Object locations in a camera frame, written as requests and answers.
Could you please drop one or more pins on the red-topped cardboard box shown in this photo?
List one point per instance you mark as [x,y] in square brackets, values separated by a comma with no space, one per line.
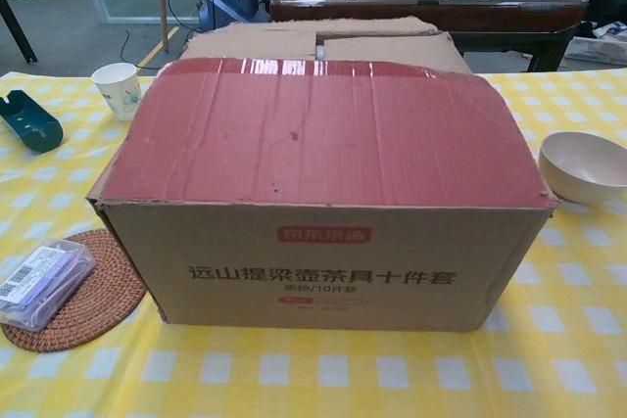
[323,158]

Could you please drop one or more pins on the yellow white checkered tablecloth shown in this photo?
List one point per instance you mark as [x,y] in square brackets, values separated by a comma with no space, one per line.
[313,374]

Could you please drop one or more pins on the white paper cup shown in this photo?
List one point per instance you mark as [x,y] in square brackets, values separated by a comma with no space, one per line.
[117,90]

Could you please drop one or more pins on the brown mahjong table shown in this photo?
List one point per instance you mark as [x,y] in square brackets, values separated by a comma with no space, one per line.
[441,4]

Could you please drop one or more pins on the brown woven round coaster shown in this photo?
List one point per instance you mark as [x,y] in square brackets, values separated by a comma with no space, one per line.
[103,291]

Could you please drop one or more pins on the beige bowl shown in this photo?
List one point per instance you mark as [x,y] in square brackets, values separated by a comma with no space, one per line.
[583,168]

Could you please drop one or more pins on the dark green plastic holder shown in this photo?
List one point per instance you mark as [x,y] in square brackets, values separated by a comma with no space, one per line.
[34,126]

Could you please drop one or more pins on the clear purple plastic case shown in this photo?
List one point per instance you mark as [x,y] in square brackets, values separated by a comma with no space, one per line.
[44,276]

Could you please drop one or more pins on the white plastic basket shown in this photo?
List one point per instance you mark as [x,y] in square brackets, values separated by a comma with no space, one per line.
[597,51]

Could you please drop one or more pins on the black table leg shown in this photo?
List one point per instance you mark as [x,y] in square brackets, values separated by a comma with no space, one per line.
[17,31]

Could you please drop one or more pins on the black bag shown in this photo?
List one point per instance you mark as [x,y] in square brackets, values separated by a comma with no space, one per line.
[607,4]

